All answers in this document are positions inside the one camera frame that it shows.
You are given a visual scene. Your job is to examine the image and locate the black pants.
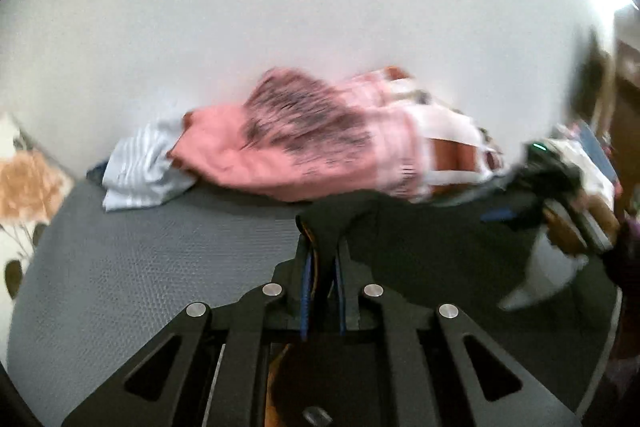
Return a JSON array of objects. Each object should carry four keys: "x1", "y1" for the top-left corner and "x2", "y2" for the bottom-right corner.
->
[{"x1": 294, "y1": 175, "x2": 557, "y2": 427}]

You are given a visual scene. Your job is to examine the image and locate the person right hand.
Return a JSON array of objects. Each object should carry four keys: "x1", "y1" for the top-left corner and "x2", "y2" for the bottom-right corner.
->
[{"x1": 544, "y1": 193, "x2": 620, "y2": 257}]

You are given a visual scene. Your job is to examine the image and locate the white dotted cloth pile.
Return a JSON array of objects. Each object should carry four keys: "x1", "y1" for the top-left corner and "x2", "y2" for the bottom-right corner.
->
[{"x1": 499, "y1": 138, "x2": 615, "y2": 311}]

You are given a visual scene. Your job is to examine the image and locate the brown wooden furniture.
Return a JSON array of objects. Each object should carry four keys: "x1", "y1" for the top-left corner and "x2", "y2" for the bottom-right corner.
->
[{"x1": 574, "y1": 26, "x2": 640, "y2": 218}]

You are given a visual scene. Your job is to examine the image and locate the grey mesh mattress pad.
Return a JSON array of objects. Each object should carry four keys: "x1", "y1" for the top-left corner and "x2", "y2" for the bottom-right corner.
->
[{"x1": 6, "y1": 178, "x2": 622, "y2": 425}]

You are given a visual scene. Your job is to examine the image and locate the pink patterned blanket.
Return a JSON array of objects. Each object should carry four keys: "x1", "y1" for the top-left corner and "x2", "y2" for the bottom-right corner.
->
[{"x1": 167, "y1": 67, "x2": 504, "y2": 202}]

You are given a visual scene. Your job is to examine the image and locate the light blue striped cloth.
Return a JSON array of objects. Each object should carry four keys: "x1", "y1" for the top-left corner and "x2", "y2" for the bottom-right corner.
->
[{"x1": 101, "y1": 118, "x2": 196, "y2": 211}]

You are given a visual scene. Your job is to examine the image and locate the floral white pillow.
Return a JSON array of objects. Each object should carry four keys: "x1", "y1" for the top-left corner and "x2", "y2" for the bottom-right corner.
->
[{"x1": 0, "y1": 113, "x2": 75, "y2": 363}]

